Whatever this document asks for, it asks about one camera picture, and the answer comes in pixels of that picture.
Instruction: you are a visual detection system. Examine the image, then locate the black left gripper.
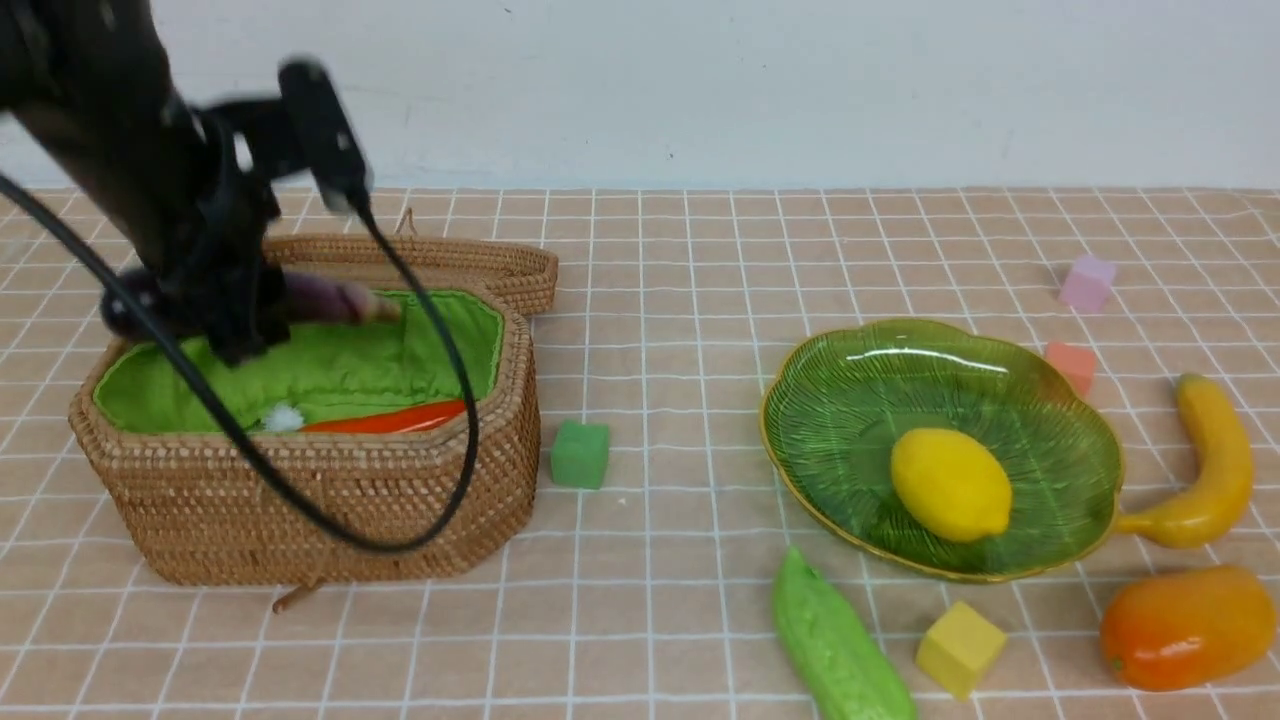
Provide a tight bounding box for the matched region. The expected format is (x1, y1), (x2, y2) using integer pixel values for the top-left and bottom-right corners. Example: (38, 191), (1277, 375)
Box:
(150, 110), (287, 366)

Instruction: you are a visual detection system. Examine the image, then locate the purple toy eggplant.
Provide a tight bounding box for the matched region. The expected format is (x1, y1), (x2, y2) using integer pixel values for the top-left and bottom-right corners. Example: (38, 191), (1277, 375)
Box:
(100, 268), (403, 341)

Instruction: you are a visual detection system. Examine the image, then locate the orange toy carrot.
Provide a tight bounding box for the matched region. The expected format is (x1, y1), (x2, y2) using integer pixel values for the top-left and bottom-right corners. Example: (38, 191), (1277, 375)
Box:
(300, 398), (466, 436)

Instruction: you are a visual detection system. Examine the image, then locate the green toy bitter gourd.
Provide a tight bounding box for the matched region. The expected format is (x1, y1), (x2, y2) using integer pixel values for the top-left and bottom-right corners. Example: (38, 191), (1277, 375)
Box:
(772, 546), (919, 719)

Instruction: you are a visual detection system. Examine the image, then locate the yellow toy lemon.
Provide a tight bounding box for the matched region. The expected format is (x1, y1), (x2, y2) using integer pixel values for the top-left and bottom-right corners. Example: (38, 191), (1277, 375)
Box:
(890, 428), (1012, 544)

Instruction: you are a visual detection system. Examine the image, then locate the orange toy mango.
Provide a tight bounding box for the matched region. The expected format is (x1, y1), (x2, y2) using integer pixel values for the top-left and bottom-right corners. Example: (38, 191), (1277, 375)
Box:
(1100, 564), (1277, 692)

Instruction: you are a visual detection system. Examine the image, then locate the yellow toy banana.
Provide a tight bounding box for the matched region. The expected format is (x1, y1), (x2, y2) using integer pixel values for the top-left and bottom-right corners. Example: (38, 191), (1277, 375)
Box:
(1114, 373), (1254, 550)

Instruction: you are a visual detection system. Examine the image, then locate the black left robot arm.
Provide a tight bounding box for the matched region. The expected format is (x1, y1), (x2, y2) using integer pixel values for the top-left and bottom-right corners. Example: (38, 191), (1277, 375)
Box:
(3, 1), (291, 366)

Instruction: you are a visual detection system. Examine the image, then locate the green fabric basket lining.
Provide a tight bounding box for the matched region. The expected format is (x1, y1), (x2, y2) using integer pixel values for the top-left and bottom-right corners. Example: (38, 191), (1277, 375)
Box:
(93, 292), (462, 434)

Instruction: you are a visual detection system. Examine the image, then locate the white pompom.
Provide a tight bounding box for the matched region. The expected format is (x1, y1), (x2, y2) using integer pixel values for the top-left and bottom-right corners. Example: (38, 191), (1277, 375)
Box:
(260, 404), (307, 433)

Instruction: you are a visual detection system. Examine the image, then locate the woven rattan basket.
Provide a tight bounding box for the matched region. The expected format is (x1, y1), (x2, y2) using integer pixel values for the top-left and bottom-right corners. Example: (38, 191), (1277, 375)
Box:
(69, 283), (541, 585)

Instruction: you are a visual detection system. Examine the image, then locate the woven rattan basket lid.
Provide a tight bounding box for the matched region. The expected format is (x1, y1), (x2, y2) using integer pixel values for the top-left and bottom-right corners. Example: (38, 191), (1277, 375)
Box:
(264, 233), (559, 316)

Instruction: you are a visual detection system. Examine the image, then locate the green foam cube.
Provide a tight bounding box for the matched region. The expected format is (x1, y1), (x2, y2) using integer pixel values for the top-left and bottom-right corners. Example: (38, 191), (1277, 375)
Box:
(550, 420), (611, 489)

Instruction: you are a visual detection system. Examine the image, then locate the green glass leaf plate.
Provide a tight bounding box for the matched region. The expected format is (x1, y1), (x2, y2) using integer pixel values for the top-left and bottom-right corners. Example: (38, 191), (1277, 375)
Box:
(758, 318), (1125, 584)

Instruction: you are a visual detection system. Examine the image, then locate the yellow foam cube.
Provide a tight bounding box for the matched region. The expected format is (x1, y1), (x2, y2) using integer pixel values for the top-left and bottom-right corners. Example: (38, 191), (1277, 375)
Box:
(915, 601), (1007, 701)

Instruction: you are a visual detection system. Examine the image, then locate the orange foam cube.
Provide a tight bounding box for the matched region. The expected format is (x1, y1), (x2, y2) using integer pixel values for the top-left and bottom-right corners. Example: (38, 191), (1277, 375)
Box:
(1044, 341), (1098, 398)

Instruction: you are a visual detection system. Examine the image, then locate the pink foam cube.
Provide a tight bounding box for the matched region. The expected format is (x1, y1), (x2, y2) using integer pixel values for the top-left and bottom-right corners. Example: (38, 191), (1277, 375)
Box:
(1059, 254), (1117, 314)

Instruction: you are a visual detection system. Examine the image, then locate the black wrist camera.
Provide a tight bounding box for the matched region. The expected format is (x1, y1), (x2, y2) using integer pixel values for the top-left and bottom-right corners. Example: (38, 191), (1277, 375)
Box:
(198, 56), (372, 218)

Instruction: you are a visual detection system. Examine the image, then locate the black camera cable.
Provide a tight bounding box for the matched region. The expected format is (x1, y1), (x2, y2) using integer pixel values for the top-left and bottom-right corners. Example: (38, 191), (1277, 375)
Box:
(0, 172), (481, 555)

